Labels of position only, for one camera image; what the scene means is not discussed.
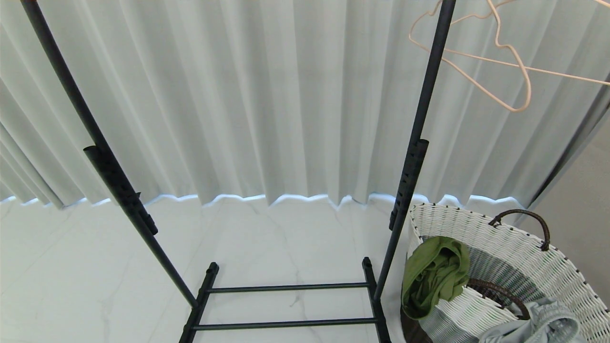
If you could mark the pale grey shorts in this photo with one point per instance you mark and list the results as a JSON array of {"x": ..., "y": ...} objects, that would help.
[{"x": 548, "y": 324}]

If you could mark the white laundry basket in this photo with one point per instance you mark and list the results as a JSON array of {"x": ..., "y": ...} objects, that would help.
[{"x": 519, "y": 252}]

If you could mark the green shirt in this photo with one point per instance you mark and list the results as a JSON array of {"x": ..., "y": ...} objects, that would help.
[{"x": 436, "y": 276}]

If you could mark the white curtain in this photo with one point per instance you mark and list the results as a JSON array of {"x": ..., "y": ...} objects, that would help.
[{"x": 267, "y": 95}]

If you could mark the black clothes rack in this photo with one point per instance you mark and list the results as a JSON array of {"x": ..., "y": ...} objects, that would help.
[{"x": 419, "y": 119}]

